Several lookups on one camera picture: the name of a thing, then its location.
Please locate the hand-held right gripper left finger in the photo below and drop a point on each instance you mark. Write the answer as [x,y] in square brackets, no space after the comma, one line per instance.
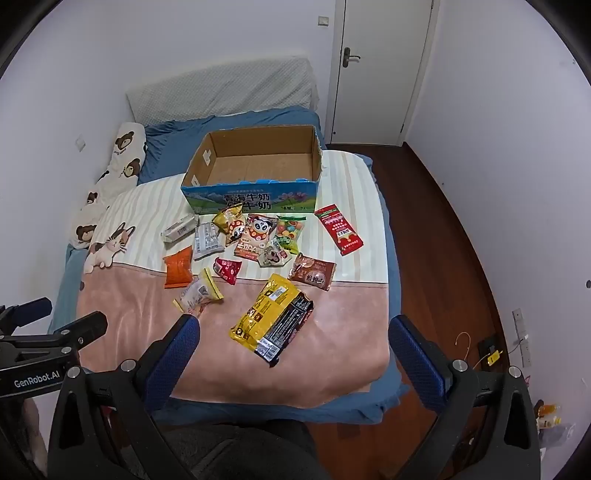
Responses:
[182,334]

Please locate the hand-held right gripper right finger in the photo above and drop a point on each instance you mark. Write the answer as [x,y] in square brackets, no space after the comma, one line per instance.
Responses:
[413,353]

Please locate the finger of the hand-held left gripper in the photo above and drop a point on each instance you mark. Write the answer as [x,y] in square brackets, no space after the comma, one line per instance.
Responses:
[27,311]
[83,327]

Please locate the small red snack packet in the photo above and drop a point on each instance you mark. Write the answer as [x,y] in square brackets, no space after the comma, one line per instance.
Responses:
[227,268]

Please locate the large yellow black packet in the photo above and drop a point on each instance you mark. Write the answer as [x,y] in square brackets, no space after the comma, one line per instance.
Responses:
[263,318]

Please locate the grey snack packet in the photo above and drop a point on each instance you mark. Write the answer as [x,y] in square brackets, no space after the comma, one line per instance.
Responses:
[206,242]

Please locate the silver white snack packet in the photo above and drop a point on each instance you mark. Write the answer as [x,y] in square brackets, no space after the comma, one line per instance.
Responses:
[178,229]

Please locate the red mushroom print packet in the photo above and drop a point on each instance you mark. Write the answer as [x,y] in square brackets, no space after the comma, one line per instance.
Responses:
[235,231]

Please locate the small cartoon face packet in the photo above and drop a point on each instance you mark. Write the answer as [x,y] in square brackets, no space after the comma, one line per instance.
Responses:
[272,255]

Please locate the orange cartoon snack packet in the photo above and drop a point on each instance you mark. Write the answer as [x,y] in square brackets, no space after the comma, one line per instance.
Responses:
[255,235]

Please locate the brown snack packet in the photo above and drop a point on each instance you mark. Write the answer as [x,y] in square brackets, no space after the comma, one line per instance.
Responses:
[313,272]

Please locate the colourful candy bag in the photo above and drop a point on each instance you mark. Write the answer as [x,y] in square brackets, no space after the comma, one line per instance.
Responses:
[287,233]

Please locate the cardboard box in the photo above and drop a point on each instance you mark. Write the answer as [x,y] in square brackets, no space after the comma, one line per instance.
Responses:
[258,164]

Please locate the person's left forearm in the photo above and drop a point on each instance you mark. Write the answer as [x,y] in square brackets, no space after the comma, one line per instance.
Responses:
[32,438]

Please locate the clear yellow-edged pastry packet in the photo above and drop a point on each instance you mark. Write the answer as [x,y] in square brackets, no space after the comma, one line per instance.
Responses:
[198,293]

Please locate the cat print blanket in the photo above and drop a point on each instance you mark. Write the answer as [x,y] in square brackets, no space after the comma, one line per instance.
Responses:
[138,318]

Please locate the yellow plug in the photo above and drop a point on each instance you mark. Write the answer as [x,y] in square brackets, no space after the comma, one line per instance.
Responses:
[495,357]

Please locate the yellow snack packet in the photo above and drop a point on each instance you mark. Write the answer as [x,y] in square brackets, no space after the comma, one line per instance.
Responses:
[226,216]

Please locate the person's dark clothing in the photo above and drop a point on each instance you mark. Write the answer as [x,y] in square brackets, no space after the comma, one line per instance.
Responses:
[240,452]

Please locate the long red snack packet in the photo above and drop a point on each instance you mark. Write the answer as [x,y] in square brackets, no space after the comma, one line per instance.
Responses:
[339,229]

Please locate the small yellow bottle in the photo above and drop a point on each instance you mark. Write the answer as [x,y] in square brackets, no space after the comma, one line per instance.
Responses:
[550,421]

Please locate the bear print pillow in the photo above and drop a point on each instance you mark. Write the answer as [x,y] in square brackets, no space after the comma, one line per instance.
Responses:
[124,152]

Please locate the blue bed sheet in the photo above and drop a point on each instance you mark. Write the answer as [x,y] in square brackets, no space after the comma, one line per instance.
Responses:
[171,143]

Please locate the white quilted pillow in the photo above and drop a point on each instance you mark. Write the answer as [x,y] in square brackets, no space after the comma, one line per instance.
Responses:
[221,90]

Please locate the white door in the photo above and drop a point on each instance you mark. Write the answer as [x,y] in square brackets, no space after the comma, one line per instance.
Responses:
[383,83]

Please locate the black wall socket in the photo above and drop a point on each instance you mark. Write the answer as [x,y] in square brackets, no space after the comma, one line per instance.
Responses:
[487,344]

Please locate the white wall outlet strip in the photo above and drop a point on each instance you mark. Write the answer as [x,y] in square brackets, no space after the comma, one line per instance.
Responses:
[521,337]

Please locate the white wall socket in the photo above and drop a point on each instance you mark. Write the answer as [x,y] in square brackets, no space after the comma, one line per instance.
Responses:
[81,143]

